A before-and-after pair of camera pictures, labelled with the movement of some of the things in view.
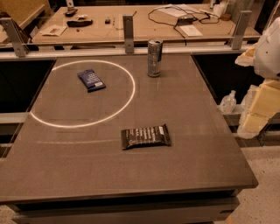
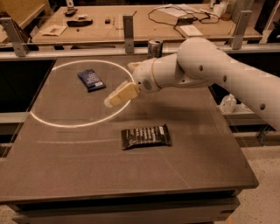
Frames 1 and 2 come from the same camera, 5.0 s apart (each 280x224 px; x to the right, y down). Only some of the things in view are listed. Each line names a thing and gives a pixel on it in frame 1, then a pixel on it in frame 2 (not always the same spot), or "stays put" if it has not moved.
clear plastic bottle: x=227 y=103 stays put
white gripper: x=269 y=53 → x=143 y=74
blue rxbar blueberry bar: x=91 y=81 stays put
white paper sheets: x=178 y=10 stays put
